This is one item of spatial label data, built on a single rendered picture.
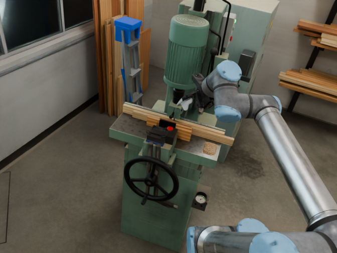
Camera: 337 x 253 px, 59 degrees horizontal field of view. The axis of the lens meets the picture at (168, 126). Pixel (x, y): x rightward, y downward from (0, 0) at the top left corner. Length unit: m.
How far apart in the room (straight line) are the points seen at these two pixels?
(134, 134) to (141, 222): 0.72
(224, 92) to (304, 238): 0.56
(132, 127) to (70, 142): 1.39
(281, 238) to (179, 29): 0.94
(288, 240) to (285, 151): 0.32
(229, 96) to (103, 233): 1.52
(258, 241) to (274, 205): 2.01
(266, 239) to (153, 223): 1.40
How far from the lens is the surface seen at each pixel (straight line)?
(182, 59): 1.37
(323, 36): 3.29
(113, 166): 2.68
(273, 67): 3.90
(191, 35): 1.33
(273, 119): 1.04
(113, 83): 3.09
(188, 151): 1.53
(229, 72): 1.09
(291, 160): 0.92
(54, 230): 2.32
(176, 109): 1.54
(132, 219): 2.10
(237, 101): 1.07
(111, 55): 2.96
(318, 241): 0.74
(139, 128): 1.64
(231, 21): 1.65
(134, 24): 2.37
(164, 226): 2.02
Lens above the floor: 1.90
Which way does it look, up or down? 36 degrees down
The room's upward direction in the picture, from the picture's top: 9 degrees clockwise
